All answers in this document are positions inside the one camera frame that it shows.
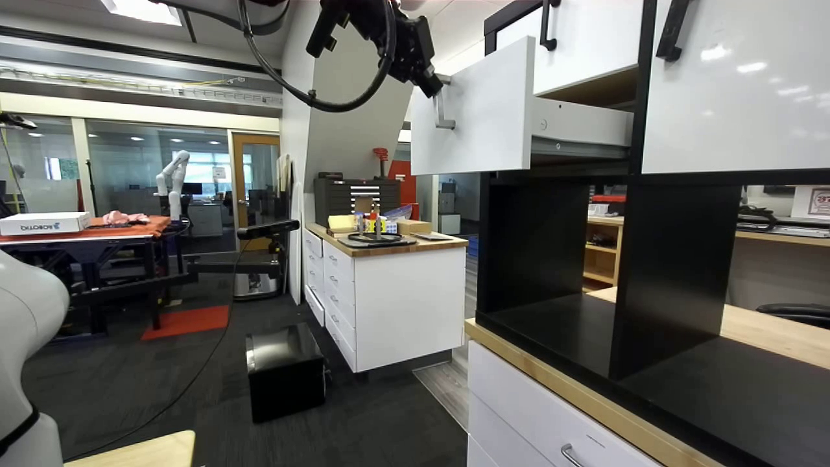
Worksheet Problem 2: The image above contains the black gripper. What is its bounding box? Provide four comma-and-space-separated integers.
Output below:
306, 0, 443, 98

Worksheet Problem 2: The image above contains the white cabinet drawer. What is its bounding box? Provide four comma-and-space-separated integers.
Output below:
486, 0, 643, 94
409, 38, 634, 174

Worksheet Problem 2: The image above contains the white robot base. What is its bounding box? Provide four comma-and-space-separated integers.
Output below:
0, 251, 70, 467

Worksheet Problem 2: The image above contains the white island cabinet wood top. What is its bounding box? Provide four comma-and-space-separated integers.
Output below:
304, 222, 467, 374

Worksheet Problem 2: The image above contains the white right cabinet door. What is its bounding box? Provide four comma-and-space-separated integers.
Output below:
643, 0, 830, 174

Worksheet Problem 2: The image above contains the white lower drawer cabinet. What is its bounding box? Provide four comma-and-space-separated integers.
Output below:
464, 318, 725, 467

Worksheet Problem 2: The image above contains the black tool chest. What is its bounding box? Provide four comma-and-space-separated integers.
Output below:
315, 172, 399, 222

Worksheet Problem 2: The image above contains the black plate on counter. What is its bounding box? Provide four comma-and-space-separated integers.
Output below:
345, 233, 416, 250

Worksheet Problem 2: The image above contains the wooden door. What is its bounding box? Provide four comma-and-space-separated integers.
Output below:
231, 133, 281, 233

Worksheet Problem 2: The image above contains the wooden shelf unit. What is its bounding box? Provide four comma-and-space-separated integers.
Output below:
583, 194, 625, 290

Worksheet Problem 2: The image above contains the black box on floor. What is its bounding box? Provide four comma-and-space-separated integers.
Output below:
243, 325, 328, 422

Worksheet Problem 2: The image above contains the red floor mat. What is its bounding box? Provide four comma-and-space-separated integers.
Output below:
142, 307, 228, 342

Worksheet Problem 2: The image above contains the red-topped table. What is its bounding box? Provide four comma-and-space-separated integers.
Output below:
0, 215, 171, 335

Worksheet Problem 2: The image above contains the white flat box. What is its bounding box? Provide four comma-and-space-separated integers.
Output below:
0, 212, 89, 235

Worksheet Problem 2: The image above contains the light wooden table corner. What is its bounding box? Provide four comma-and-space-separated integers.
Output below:
66, 431, 194, 467

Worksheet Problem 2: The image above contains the silver drawer handle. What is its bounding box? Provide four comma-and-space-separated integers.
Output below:
434, 78, 457, 133

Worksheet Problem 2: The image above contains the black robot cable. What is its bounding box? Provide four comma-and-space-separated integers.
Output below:
163, 0, 399, 115

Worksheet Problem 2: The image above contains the black shelf cabinet frame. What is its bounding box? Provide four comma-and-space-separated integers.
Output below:
478, 0, 830, 467

